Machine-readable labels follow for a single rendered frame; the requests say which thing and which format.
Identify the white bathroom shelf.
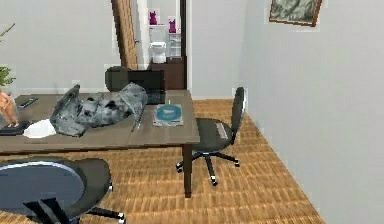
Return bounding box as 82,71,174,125
167,32,182,58

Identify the white toilet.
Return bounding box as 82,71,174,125
149,41,167,65

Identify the blue book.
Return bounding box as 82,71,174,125
152,103,185,128

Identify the black office chair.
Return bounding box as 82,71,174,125
104,65,130,93
175,86,247,187
0,157,127,224

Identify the brown wooden table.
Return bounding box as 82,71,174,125
0,89,201,199

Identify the grey crumpled sculpture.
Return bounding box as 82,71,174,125
49,82,149,138

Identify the white plate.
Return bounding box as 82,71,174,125
22,118,58,139

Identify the orange figurine on black base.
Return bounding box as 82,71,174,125
0,87,32,136

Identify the green house plant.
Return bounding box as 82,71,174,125
0,23,17,87

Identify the framed wall picture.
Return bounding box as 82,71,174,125
268,0,324,28

